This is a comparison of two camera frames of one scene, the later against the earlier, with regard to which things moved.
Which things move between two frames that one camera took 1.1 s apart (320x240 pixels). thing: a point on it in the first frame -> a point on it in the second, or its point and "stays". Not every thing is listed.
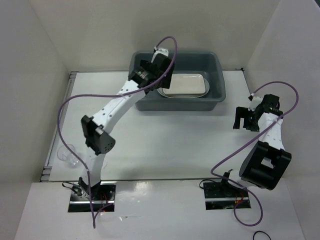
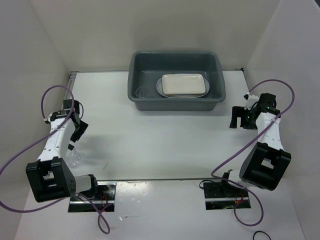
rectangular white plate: (186, 84) stays
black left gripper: (165, 82) -> (80, 131)
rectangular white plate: (197, 95) stays
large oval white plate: (160, 93) stays
